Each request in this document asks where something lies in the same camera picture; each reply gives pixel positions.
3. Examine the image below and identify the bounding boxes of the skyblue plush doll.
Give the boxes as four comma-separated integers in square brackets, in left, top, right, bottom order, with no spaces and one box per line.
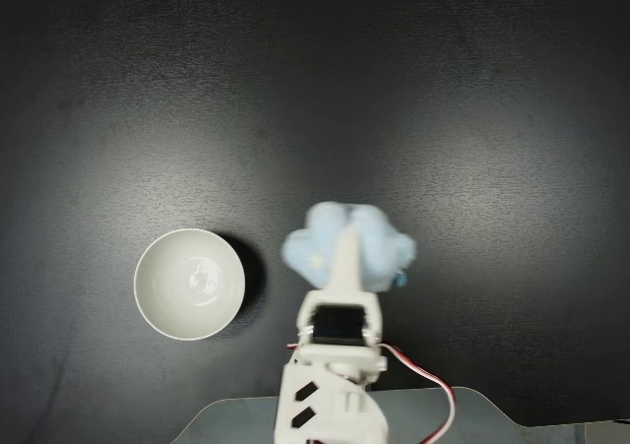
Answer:
[281,201,419,293]

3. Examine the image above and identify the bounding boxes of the white bowl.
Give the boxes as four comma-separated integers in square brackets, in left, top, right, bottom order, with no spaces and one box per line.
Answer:
[133,228,246,343]

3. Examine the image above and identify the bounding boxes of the red and white arm cable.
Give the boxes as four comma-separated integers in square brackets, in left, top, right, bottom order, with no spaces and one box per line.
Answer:
[377,343,460,444]

